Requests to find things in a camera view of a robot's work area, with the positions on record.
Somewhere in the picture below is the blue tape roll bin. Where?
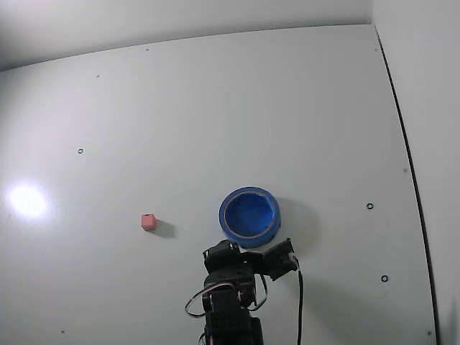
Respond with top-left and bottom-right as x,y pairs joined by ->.
218,185 -> 282,249

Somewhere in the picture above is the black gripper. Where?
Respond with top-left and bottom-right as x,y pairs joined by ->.
202,239 -> 269,277

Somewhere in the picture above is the black camera cable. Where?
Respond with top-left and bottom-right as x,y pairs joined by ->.
293,258 -> 305,345

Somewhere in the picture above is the white black servo wire loop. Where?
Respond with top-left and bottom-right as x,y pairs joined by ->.
185,282 -> 234,319

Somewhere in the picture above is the thin dark servo wire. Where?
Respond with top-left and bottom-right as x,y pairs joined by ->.
251,275 -> 270,312

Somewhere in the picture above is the small orange pink cube block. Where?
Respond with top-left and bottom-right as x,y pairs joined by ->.
140,213 -> 158,231

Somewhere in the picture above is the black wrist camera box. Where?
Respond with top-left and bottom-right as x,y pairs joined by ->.
264,236 -> 300,282

